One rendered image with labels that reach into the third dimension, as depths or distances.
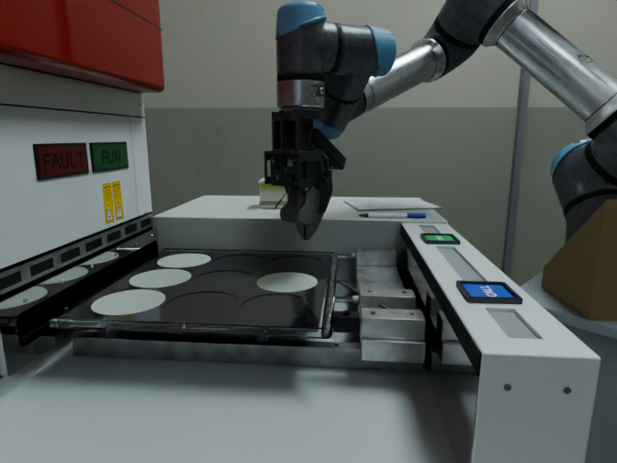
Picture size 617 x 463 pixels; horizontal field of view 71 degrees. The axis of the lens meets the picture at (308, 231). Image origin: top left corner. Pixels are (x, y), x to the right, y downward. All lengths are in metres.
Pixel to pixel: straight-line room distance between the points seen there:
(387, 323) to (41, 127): 0.53
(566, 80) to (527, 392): 0.70
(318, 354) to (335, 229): 0.36
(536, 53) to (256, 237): 0.66
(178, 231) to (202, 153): 1.80
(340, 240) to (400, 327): 0.38
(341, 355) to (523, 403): 0.27
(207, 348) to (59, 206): 0.30
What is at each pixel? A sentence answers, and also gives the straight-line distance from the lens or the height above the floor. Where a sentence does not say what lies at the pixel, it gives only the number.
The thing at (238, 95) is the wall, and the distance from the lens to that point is 2.73.
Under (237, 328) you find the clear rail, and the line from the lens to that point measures 0.56.
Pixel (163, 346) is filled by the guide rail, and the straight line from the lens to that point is 0.67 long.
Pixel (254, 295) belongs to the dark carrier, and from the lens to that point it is 0.67.
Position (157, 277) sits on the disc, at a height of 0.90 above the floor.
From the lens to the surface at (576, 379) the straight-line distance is 0.43.
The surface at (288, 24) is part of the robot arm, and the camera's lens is 0.70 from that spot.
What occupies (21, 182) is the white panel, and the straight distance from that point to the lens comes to 0.67.
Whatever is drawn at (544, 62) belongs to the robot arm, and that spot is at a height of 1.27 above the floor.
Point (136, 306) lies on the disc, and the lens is 0.67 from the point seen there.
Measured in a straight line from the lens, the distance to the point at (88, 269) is 0.77.
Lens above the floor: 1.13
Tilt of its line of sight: 12 degrees down
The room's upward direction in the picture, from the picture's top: straight up
